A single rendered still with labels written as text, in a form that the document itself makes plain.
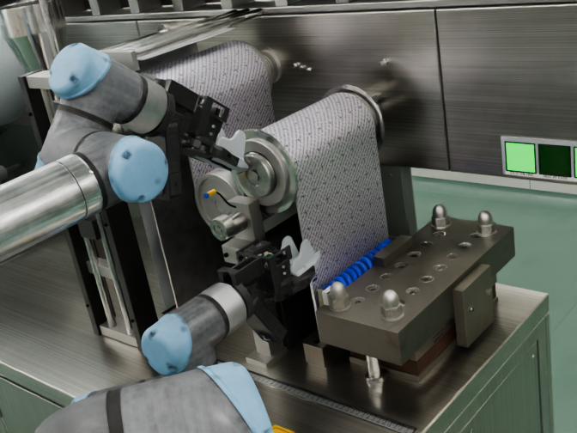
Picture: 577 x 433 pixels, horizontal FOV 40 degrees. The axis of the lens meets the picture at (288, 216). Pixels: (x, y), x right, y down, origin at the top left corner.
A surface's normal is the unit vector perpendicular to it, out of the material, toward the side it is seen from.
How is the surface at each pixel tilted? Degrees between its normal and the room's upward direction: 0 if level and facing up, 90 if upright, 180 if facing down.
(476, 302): 90
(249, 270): 90
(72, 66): 50
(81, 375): 0
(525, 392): 90
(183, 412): 31
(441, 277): 0
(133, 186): 90
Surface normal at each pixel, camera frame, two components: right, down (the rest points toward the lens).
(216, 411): 0.04, -0.47
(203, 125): 0.76, 0.13
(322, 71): -0.63, 0.40
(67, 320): -0.16, -0.91
